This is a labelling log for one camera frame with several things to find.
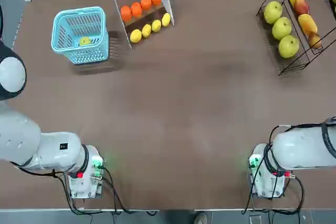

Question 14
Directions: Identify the light blue plastic basket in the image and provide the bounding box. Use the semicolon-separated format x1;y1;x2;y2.
51;6;110;65

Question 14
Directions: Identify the yellow lemon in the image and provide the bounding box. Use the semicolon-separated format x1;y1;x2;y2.
130;29;143;44
151;19;162;33
141;24;152;38
161;13;172;27

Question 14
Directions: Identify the person's grey shoe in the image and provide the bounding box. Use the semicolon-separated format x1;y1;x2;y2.
194;212;208;224

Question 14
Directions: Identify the red and yellow mango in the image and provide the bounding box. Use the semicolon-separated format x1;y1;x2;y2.
308;32;323;49

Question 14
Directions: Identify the black base cable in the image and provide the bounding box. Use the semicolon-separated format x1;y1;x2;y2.
101;166;160;215
271;174;306;214
240;142;266;216
10;161;118;216

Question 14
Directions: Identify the black wire fruit shelf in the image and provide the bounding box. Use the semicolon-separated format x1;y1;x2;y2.
256;0;336;77

